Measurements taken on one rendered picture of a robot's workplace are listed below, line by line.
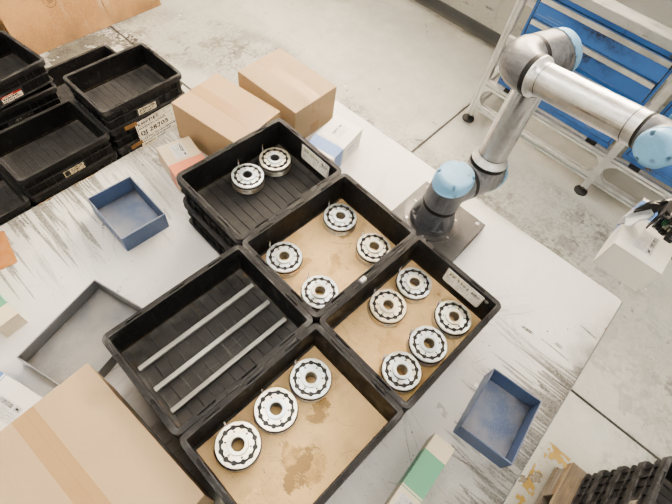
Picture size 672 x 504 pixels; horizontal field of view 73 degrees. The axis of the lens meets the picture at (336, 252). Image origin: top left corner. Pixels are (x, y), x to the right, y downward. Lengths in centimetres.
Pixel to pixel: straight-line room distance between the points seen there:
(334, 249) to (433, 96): 212
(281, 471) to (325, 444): 11
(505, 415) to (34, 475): 114
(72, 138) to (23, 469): 158
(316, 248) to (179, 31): 256
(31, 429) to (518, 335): 129
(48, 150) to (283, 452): 174
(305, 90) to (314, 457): 123
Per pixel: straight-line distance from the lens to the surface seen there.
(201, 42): 354
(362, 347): 123
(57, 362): 146
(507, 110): 139
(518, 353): 152
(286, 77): 183
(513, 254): 170
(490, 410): 142
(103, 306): 148
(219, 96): 174
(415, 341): 123
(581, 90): 112
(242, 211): 143
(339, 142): 169
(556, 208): 297
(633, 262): 129
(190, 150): 168
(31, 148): 244
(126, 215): 164
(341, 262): 133
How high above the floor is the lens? 197
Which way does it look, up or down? 57 degrees down
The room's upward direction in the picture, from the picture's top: 12 degrees clockwise
